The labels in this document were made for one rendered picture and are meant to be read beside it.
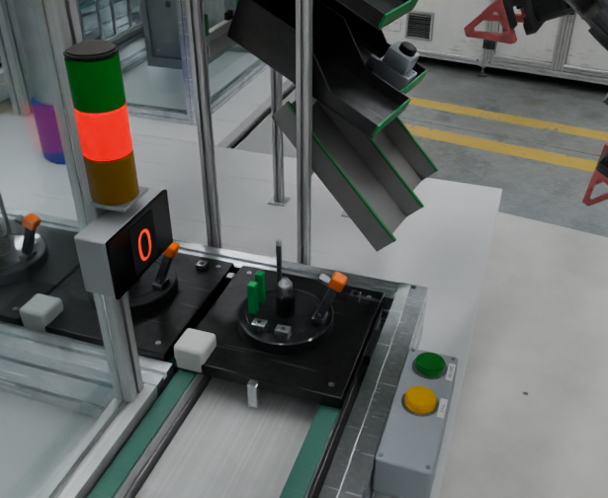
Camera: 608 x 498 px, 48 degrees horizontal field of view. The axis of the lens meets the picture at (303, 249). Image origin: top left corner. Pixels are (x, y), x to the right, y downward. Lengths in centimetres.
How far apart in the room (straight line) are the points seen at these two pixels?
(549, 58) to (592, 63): 28
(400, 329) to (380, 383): 12
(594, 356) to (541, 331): 9
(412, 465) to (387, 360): 19
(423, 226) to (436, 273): 17
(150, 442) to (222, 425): 10
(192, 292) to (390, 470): 42
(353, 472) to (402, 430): 9
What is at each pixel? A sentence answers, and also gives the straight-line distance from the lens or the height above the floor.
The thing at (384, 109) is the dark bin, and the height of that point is 120.
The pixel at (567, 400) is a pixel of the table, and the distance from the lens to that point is 112.
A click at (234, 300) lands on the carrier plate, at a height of 97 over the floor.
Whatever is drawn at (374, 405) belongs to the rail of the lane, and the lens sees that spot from 91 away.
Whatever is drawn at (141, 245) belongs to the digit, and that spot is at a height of 120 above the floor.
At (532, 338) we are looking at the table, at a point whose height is 86.
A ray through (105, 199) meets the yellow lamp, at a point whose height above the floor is 127.
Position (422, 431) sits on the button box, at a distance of 88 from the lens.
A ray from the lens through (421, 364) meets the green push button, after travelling 95.
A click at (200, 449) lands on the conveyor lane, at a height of 92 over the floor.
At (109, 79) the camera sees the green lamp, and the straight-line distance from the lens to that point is 68.
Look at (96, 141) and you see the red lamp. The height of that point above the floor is 133.
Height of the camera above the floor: 160
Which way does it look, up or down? 33 degrees down
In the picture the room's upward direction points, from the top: straight up
